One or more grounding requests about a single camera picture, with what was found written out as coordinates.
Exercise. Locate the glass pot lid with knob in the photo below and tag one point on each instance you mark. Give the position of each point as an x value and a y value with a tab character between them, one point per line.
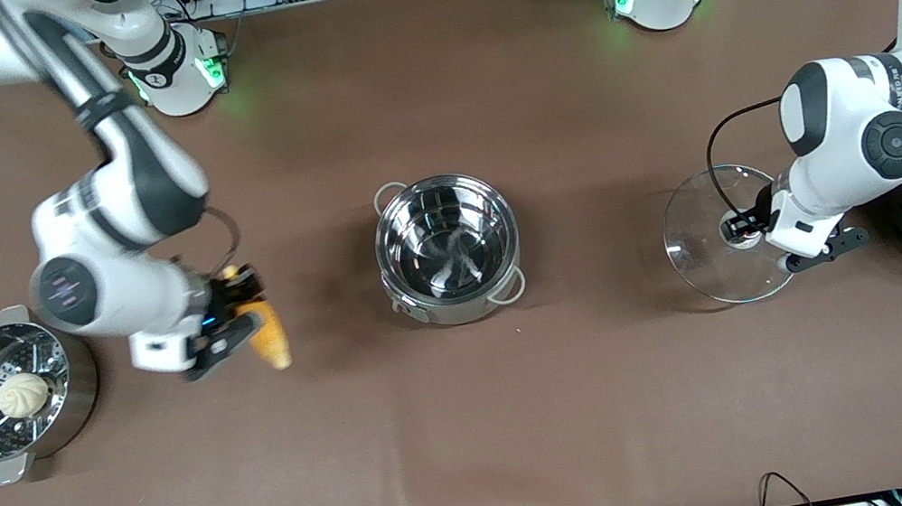
702	248

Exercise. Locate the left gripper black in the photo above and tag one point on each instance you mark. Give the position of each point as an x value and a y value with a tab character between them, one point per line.
762	212

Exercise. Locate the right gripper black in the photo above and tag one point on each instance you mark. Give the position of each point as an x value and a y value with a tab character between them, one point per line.
221	299

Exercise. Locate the white steamed bun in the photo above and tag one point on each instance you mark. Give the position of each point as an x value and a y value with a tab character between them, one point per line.
23	395

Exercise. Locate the brown table cloth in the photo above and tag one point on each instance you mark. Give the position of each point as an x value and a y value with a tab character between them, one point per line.
481	431

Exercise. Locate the yellow corn cob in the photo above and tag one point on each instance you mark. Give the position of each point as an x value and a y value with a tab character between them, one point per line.
272	342

